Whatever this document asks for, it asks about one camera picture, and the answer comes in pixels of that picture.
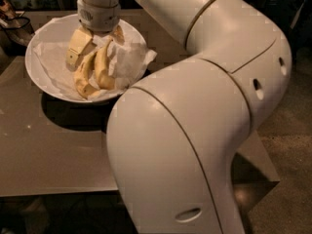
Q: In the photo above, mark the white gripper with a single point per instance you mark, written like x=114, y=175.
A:
x=98, y=17

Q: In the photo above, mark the white paper liner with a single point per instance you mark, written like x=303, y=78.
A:
x=69, y=62

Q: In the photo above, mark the brown object at table corner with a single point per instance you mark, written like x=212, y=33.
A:
x=17, y=28

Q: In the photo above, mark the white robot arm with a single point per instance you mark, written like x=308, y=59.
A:
x=172, y=136

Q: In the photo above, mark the white bowl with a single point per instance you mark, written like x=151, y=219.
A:
x=47, y=68

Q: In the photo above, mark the yellow banana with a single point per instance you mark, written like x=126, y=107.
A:
x=104, y=81
x=81, y=77

